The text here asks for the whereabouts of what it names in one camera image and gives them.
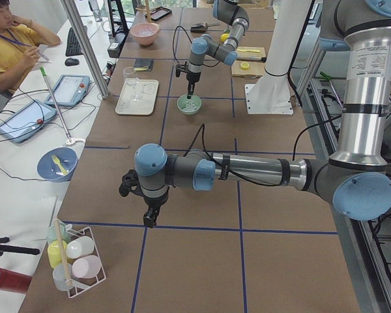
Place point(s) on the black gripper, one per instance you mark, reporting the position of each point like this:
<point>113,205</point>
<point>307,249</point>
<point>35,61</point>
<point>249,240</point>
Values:
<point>192,79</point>
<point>154,202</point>

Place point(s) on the green ceramic bowl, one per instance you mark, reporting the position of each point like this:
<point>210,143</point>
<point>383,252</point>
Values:
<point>183,100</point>

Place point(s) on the light blue plastic cup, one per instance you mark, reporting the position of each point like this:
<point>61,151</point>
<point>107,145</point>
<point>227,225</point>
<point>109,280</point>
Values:
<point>59,278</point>

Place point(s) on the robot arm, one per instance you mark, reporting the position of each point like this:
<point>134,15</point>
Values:
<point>230,13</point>
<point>353,179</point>

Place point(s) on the ice cubes in green bowl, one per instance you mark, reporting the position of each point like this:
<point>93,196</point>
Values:
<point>190,106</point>

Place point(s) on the pink bowl with ice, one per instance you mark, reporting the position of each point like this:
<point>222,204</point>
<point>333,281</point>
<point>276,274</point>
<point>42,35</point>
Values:
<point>145,33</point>

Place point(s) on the blue bowl with fork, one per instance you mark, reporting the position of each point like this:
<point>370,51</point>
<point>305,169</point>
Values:
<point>50,172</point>

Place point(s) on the wooden cutting board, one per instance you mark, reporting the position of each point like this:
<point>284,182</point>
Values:
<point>257,69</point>

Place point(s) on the cream bear tray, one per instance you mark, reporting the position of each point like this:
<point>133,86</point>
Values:
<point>147,89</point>

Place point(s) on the grey folded cloth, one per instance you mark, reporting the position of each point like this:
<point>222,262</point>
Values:
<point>143,64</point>

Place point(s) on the lemon half slice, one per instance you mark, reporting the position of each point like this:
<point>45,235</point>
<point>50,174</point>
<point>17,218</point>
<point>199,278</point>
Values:
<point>244,65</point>

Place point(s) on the yellow lemon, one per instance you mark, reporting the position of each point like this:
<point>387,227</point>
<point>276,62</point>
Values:
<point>224,37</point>

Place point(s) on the clear wine glass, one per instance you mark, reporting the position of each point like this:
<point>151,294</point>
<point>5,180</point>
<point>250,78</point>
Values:
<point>131,78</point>

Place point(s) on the white plastic cup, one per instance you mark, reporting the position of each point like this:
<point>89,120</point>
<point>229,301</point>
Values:
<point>80,247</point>

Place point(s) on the yellow plastic knife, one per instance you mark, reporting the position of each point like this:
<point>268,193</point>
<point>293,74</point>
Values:
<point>249,50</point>

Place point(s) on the metal cylinder tool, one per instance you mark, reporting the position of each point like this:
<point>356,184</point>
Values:
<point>252,58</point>

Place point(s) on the pink plastic cup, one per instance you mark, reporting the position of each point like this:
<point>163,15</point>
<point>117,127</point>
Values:
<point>86,267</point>

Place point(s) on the black tray with glasses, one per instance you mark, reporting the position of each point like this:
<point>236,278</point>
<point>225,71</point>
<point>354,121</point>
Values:
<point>159,12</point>

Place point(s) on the wooden mug tree stand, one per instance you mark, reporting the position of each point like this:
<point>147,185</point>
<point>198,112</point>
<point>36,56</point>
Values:
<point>148,13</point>

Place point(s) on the yellow plastic cup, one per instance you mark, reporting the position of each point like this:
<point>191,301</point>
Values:
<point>54,254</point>

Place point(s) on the yellow plastic fork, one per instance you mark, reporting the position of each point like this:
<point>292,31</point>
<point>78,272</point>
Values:
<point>58,163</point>

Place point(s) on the far blue teach pendant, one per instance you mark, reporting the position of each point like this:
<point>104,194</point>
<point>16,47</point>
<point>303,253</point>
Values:
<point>71,89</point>

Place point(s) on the blue teach pendant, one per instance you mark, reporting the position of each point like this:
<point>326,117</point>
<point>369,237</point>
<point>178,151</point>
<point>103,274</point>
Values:
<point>27,121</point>
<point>71,89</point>

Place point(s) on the black keyboard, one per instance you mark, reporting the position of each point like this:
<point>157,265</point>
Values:
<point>73,47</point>

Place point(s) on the black computer mouse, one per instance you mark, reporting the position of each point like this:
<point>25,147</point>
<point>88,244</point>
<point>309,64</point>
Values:
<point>69,62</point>

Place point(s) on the long metal grabber stick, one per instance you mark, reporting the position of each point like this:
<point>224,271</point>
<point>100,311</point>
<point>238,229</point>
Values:
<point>69,139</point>

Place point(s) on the black tripod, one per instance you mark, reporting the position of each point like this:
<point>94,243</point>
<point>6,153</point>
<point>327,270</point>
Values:
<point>15,249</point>

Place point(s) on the near blue teach pendant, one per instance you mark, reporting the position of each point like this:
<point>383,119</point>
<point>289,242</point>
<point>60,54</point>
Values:
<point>27,121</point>

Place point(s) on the red bottle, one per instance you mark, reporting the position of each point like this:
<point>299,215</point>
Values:
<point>14,282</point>

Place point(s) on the person in yellow shirt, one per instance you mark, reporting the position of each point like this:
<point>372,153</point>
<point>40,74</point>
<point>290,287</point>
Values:
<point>20,39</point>

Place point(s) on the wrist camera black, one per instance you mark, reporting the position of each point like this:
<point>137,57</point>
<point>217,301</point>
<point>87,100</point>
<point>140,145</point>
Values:
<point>129,183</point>
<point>181,68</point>

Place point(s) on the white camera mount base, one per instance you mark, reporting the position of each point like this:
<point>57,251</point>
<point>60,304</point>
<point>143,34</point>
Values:
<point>271,94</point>

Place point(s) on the white wire cup rack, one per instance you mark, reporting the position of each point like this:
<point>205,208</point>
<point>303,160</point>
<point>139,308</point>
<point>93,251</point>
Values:
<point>80,285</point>

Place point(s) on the aluminium frame post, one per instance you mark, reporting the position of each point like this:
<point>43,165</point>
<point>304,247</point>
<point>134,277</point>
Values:
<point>86,47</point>

